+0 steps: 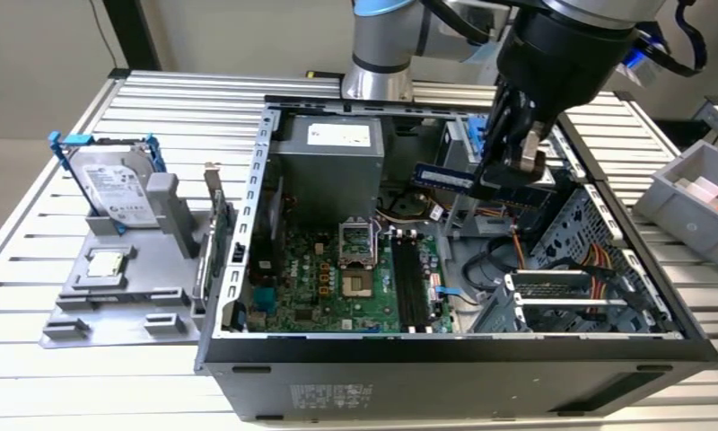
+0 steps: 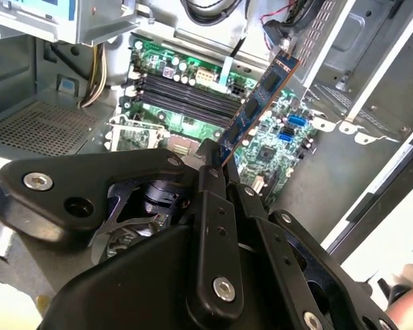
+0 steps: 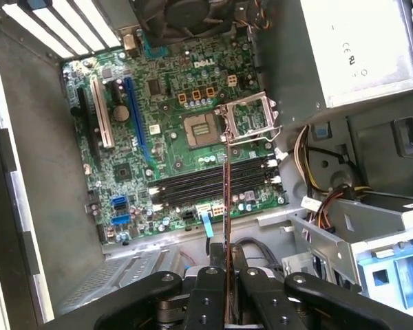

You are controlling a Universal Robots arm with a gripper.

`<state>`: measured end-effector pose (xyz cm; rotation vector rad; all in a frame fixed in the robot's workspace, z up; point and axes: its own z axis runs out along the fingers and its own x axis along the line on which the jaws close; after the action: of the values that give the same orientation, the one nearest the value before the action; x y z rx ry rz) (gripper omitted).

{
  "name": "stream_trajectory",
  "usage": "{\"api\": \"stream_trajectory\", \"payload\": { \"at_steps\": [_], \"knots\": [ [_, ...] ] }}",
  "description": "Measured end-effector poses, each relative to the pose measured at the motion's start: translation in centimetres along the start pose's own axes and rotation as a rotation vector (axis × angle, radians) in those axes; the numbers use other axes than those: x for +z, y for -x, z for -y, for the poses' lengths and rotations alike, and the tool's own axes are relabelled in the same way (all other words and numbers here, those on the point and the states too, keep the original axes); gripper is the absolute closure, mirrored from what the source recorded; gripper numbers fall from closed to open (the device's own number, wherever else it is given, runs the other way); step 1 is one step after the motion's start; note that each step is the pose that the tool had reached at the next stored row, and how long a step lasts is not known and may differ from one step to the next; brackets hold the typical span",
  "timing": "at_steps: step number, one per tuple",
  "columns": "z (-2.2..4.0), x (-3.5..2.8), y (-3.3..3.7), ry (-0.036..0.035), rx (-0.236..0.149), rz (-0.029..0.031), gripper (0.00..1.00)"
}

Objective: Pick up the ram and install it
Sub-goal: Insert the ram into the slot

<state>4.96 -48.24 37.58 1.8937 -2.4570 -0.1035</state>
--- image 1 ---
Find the CPU socket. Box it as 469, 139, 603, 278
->
338, 267, 377, 301

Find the blue disk carrier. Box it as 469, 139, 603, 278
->
46, 130, 167, 237
465, 117, 493, 162

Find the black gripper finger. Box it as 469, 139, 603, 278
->
479, 76, 521, 175
467, 92, 562, 201

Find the silver CPU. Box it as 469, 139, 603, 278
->
87, 252, 126, 277

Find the black round fan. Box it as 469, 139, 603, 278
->
387, 190, 441, 221

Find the silver hard disk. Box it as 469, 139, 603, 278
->
70, 143, 161, 228

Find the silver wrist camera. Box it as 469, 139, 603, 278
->
618, 62, 659, 86

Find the orange wire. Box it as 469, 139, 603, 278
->
507, 224, 527, 270

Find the grey plastic bin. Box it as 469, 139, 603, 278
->
631, 139, 718, 273

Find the red yellow wire bundle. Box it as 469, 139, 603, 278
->
579, 244, 615, 315

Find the black metal frame post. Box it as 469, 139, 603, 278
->
99, 0, 162, 73

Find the grey metal disk bay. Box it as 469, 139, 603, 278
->
469, 268, 633, 334

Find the green motherboard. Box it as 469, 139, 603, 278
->
247, 215, 455, 334

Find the black camera cable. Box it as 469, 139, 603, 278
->
421, 0, 503, 46

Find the grey parts rack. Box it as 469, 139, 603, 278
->
38, 173, 241, 350

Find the green graphics card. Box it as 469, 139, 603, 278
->
194, 162, 238, 315

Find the grey power supply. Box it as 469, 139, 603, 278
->
267, 114, 387, 225

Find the black open PC case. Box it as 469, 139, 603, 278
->
191, 92, 718, 423

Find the white block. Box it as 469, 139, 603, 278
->
673, 175, 718, 203

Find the metal socket cover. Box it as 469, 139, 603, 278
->
337, 216, 377, 267

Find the blue RAM stick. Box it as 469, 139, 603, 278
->
410, 161, 557, 211

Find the black looped wire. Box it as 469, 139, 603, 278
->
461, 237, 515, 306

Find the black RAM slot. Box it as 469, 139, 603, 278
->
391, 228, 418, 334
406, 228, 433, 334

